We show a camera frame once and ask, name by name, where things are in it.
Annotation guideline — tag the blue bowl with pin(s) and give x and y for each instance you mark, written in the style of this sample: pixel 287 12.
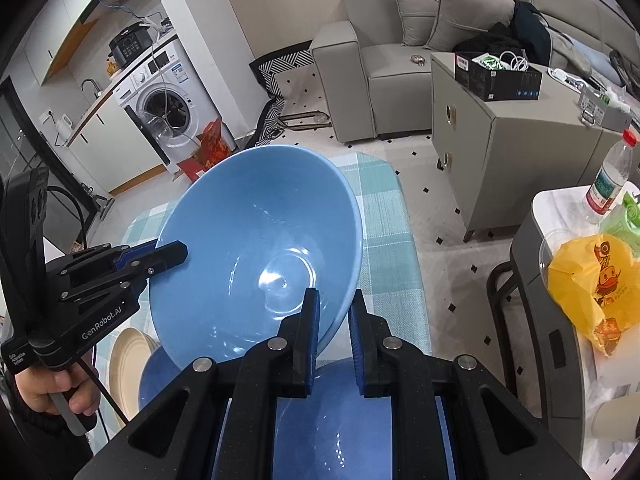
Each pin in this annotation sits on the blue bowl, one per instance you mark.
pixel 250 240
pixel 335 430

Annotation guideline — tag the person's left forearm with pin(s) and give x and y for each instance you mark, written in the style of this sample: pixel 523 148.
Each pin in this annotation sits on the person's left forearm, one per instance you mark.
pixel 30 445

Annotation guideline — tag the white kettle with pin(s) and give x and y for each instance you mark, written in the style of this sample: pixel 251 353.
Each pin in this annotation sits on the white kettle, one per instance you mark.
pixel 62 125

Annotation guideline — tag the yellow toy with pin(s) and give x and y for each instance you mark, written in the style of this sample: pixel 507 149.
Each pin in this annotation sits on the yellow toy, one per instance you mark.
pixel 112 67

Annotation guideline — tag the white wall cabinet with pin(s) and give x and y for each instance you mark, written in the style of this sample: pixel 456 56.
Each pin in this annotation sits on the white wall cabinet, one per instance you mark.
pixel 65 25

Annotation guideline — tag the keys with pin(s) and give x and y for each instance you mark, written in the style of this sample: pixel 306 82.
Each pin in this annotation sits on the keys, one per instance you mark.
pixel 418 60

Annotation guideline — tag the chrome faucet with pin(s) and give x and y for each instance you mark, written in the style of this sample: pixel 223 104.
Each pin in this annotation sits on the chrome faucet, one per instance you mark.
pixel 90 85

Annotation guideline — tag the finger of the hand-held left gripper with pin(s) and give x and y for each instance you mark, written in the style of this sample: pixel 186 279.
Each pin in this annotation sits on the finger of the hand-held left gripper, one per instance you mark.
pixel 165 255
pixel 122 259

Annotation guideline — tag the black box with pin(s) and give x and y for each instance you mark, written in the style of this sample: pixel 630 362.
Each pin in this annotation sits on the black box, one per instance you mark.
pixel 505 85

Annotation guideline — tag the beige cabinet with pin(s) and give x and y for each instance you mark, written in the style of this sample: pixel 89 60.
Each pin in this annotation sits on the beige cabinet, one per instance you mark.
pixel 505 160

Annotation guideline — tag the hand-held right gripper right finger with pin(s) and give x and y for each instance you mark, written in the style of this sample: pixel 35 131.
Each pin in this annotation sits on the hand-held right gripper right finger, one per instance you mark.
pixel 356 350

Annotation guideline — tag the white kitchen base cabinet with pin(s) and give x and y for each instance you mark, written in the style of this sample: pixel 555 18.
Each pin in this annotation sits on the white kitchen base cabinet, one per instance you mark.
pixel 115 145

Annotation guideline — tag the clear water bottle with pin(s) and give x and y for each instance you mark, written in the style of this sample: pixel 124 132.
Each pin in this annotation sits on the clear water bottle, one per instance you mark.
pixel 607 180

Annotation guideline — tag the black pressure cooker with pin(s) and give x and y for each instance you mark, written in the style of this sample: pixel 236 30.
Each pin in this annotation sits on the black pressure cooker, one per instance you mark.
pixel 130 45

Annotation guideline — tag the grey sofa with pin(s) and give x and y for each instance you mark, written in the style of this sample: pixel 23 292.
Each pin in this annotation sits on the grey sofa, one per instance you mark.
pixel 350 75

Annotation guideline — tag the person's left hand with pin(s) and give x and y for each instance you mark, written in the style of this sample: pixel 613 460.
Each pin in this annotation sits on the person's left hand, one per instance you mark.
pixel 35 385

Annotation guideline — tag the grey cushion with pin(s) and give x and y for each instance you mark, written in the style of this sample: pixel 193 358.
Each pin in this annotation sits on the grey cushion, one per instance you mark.
pixel 415 10
pixel 470 15

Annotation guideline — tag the beige plate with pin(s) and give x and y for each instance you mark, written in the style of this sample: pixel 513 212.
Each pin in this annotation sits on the beige plate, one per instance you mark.
pixel 150 341
pixel 125 375

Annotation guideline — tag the teal checkered tablecloth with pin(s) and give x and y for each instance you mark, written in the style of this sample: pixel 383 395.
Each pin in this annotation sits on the teal checkered tablecloth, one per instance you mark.
pixel 390 240

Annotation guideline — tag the white washing machine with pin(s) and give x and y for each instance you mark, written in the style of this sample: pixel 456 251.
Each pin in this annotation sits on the white washing machine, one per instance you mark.
pixel 170 105

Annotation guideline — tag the green packet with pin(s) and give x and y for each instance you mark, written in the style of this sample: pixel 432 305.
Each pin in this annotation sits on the green packet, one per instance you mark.
pixel 625 220

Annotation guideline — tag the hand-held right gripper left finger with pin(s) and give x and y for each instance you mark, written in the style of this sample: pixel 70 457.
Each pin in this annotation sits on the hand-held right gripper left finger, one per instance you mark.
pixel 315 350

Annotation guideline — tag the yellow plastic bag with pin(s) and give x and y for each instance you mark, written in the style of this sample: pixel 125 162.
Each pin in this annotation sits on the yellow plastic bag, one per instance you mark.
pixel 590 285

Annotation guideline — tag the dark clothing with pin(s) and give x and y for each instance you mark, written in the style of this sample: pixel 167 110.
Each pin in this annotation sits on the dark clothing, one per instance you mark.
pixel 525 25

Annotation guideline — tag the red gift bag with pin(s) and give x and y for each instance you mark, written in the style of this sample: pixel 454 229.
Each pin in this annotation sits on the red gift bag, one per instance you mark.
pixel 210 150

